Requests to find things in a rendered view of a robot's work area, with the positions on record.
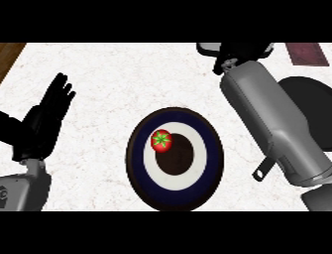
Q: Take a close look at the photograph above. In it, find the black pan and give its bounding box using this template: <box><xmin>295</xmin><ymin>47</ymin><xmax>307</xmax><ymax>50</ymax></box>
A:
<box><xmin>276</xmin><ymin>75</ymin><xmax>332</xmax><ymax>153</ymax></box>

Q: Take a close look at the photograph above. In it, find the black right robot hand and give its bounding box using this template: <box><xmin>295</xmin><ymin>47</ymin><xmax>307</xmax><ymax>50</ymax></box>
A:
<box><xmin>211</xmin><ymin>43</ymin><xmax>274</xmax><ymax>76</ymax></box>

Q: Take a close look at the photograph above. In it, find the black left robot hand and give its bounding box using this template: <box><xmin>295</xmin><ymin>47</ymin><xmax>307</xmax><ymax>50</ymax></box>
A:
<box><xmin>0</xmin><ymin>72</ymin><xmax>78</xmax><ymax>163</ymax></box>

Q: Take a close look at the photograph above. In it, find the dark red flat mat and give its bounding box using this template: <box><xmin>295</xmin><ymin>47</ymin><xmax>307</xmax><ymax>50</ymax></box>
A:
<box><xmin>283</xmin><ymin>43</ymin><xmax>330</xmax><ymax>67</ymax></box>

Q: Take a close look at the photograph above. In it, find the red bell pepper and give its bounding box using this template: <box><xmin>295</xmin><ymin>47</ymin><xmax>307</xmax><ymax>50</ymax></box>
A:
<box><xmin>149</xmin><ymin>129</ymin><xmax>174</xmax><ymax>154</ymax></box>

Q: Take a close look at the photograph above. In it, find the blue and white ringed plate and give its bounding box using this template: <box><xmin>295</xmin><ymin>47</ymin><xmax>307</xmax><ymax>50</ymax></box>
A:
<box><xmin>124</xmin><ymin>106</ymin><xmax>225</xmax><ymax>212</ymax></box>

